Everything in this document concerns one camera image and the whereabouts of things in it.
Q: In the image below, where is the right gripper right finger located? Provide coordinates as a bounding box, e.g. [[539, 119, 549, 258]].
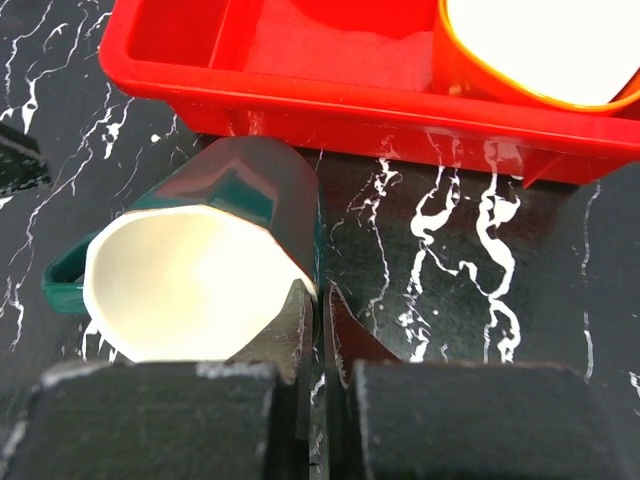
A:
[[323, 285, 632, 479]]

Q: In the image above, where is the red plastic bin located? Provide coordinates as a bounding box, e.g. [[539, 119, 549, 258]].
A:
[[99, 1, 639, 184]]

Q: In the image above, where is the orange white square bowl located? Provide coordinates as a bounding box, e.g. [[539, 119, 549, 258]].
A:
[[432, 0, 640, 119]]

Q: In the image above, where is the dark green mug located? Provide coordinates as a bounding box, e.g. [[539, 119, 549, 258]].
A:
[[42, 136, 321, 363]]

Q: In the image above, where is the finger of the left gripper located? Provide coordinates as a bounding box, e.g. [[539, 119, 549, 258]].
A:
[[0, 123, 51, 196]]

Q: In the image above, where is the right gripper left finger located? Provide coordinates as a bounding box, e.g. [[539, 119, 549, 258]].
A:
[[1, 281, 314, 479]]

